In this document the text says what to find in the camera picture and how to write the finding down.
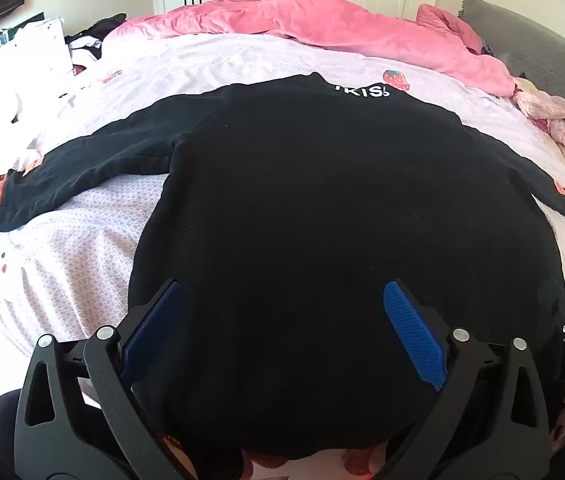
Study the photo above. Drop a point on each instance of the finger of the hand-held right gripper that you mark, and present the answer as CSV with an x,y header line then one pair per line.
x,y
555,305

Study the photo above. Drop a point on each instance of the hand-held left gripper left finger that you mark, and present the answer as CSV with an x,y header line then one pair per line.
x,y
155,327

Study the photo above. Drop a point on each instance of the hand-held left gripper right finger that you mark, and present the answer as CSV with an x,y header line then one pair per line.
x,y
415,332

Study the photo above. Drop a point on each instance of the black sweater with orange patches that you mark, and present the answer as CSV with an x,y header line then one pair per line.
x,y
312,200

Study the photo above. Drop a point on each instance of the pile of dark clothes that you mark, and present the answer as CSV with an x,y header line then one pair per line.
x,y
95,40

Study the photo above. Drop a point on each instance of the strawberry print bed sheet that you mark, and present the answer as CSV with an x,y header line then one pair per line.
x,y
87,260

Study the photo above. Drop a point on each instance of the grey padded headboard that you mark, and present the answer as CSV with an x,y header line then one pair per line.
x,y
537,45

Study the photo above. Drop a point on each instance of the white drawer unit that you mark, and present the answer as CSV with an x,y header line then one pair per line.
x,y
22,55

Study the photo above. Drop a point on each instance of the pink duvet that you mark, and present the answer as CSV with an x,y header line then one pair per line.
x,y
312,25

